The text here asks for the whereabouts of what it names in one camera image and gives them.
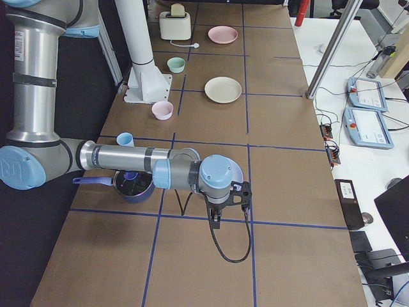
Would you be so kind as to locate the cream plate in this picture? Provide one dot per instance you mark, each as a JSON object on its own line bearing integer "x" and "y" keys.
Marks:
{"x": 223, "y": 90}

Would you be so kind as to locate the black box with label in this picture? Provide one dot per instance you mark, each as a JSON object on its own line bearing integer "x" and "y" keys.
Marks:
{"x": 349, "y": 204}

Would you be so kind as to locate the metal water bottle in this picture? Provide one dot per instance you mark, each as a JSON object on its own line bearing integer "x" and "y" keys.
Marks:
{"x": 378, "y": 64}

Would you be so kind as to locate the green bowl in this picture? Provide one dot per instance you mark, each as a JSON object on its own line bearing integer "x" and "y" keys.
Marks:
{"x": 176, "y": 65}

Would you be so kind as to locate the red cylinder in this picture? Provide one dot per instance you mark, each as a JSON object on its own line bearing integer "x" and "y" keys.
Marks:
{"x": 302, "y": 10}

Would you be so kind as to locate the far teach pendant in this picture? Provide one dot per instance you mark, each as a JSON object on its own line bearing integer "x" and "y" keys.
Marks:
{"x": 366, "y": 93}

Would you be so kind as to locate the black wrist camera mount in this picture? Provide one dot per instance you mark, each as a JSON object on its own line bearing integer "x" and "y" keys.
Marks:
{"x": 241, "y": 195}

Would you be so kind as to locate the light blue plate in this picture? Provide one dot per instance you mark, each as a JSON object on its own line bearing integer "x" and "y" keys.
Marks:
{"x": 237, "y": 172}

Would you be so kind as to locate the dark blue saucepan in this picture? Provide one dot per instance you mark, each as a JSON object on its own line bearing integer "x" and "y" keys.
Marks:
{"x": 133, "y": 186}

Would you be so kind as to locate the cream toaster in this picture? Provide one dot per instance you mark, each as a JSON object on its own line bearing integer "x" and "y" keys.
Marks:
{"x": 174, "y": 28}

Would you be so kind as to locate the aluminium frame post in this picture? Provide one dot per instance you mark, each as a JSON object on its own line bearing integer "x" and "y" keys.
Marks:
{"x": 339, "y": 33}

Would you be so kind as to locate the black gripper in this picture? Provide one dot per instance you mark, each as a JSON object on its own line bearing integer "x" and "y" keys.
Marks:
{"x": 216, "y": 208}

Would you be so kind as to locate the teach pendant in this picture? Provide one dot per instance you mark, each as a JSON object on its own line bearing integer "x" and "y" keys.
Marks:
{"x": 367, "y": 128}
{"x": 366, "y": 93}

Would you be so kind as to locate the pink bowl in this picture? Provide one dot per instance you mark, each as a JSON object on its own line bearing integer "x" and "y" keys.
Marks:
{"x": 162, "y": 110}

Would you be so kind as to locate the light blue cup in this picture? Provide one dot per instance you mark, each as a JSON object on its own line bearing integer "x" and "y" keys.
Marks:
{"x": 125, "y": 139}

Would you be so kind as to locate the orange black electronics board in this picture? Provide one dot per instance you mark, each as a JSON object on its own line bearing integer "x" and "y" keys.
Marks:
{"x": 326, "y": 131}

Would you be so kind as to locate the bread slice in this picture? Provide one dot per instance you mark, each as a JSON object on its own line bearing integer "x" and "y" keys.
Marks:
{"x": 177, "y": 10}

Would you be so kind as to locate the pink plate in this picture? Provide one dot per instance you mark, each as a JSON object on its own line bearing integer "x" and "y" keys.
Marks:
{"x": 222, "y": 34}

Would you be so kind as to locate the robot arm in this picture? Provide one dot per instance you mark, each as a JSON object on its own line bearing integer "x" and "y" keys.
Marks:
{"x": 35, "y": 154}

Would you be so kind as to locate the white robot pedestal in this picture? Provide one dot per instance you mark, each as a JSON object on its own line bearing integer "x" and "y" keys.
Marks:
{"x": 146, "y": 83}

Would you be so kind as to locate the near teach pendant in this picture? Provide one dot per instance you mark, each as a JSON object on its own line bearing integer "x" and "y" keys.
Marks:
{"x": 367, "y": 128}

